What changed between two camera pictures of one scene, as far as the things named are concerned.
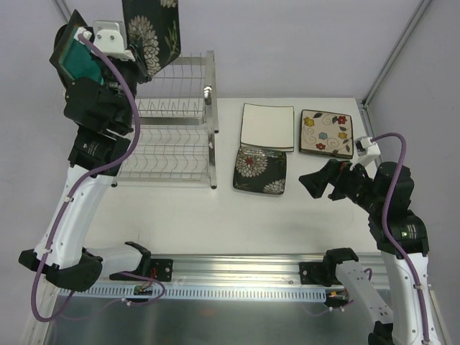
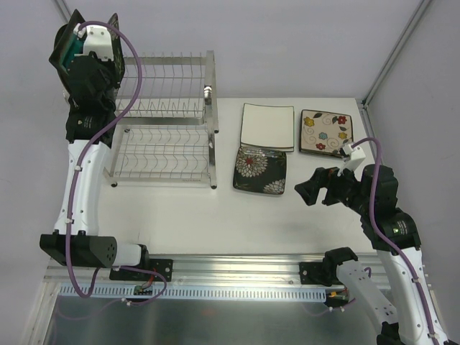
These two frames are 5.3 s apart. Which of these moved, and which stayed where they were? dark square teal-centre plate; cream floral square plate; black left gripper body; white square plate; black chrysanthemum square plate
Moved: black chrysanthemum square plate; black left gripper body
Stayed: dark square teal-centre plate; white square plate; cream floral square plate
